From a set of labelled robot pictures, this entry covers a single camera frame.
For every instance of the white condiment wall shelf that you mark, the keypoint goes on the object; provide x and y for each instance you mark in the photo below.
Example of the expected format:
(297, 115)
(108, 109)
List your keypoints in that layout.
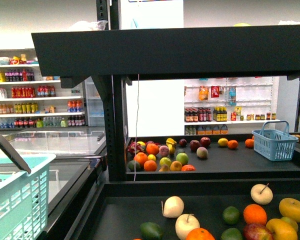
(233, 105)

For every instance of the glass top freezer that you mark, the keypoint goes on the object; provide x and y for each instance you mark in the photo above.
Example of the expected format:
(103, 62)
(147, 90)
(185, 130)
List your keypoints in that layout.
(77, 152)

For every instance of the white drinks shelf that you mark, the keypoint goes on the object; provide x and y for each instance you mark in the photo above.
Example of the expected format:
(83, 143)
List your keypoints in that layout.
(30, 100)

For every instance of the pink dragon fruit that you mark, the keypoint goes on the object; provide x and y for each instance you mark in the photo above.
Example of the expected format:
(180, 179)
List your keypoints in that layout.
(135, 148)

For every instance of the far yellow lemon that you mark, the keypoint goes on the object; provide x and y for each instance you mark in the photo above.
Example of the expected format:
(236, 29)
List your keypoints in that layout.
(223, 142)

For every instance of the far dark red apple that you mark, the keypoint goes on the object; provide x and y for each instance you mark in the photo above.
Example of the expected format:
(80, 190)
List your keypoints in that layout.
(194, 145)

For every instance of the black fruit display shelf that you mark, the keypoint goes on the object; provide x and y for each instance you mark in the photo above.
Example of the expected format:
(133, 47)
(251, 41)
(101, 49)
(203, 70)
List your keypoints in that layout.
(116, 208)

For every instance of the far orange middle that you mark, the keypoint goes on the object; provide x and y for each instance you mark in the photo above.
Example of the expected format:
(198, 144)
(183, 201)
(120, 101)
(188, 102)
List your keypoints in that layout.
(232, 144)

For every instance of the yellow bananas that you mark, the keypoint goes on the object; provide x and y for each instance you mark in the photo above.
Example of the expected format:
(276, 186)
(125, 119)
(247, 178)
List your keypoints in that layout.
(171, 144)

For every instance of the far peach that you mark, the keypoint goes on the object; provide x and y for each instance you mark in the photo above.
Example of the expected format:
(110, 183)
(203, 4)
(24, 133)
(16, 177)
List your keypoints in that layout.
(202, 153)

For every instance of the yellow apple far right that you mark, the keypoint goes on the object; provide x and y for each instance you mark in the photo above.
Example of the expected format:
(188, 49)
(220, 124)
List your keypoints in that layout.
(290, 207)

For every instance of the green lime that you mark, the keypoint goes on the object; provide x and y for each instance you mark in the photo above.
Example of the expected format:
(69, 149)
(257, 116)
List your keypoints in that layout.
(231, 215)
(231, 234)

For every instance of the far green apple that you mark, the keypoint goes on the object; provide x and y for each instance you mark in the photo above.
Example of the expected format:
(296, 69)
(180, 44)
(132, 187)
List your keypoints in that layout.
(182, 158)

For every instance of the green lime upper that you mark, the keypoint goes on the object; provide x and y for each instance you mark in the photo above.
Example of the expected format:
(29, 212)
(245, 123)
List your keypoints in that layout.
(231, 215)

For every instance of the large orange front left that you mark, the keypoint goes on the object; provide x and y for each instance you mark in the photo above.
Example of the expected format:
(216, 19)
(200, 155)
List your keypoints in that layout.
(199, 234)

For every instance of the blue plastic basket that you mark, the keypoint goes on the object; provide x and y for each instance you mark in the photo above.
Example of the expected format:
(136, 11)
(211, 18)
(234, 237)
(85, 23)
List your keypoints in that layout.
(273, 144)

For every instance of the yellow apple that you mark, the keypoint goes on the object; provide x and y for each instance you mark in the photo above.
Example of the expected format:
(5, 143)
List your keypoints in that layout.
(281, 230)
(290, 207)

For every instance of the yellow apple front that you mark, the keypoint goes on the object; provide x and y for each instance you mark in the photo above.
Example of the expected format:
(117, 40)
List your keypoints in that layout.
(281, 230)

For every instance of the white pear left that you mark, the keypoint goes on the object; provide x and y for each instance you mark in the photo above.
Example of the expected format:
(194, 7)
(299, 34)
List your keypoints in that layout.
(173, 207)

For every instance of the small yellow-green fruit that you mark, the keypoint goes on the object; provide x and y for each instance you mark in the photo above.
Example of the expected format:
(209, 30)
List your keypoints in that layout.
(291, 222)

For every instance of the teal plastic shopping basket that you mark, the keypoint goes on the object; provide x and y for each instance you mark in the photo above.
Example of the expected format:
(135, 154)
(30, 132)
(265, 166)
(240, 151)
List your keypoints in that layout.
(24, 199)

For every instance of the dark green avocado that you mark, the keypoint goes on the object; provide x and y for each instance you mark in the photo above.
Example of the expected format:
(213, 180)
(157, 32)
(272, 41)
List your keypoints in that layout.
(151, 231)

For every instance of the far orange right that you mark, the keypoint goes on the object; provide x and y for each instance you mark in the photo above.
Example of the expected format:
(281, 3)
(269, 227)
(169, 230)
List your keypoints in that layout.
(249, 143)

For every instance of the white pear with stem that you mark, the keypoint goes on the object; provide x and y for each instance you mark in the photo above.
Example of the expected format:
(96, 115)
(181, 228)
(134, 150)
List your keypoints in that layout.
(261, 194)

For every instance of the green lime lower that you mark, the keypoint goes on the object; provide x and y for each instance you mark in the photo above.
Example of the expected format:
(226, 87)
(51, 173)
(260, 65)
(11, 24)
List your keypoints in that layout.
(231, 234)

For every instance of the white pear lower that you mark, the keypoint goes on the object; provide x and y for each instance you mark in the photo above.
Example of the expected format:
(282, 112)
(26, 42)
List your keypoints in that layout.
(184, 224)

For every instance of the red apple front shelf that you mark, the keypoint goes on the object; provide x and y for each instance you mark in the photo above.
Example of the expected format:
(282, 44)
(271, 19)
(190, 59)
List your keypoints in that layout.
(257, 231)

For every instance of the orange near pears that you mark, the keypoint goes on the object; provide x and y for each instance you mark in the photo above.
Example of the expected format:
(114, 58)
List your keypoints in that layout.
(254, 213)

